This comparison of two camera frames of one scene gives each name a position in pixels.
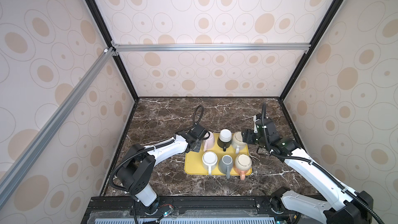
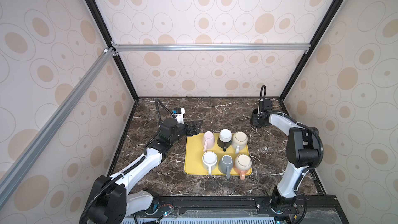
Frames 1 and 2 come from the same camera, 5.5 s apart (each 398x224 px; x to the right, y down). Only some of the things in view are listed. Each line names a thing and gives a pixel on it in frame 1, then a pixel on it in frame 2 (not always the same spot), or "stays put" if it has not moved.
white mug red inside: (210, 160) stays put
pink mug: (209, 143) stays put
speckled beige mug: (237, 143) stays put
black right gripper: (247, 135) to (256, 122)
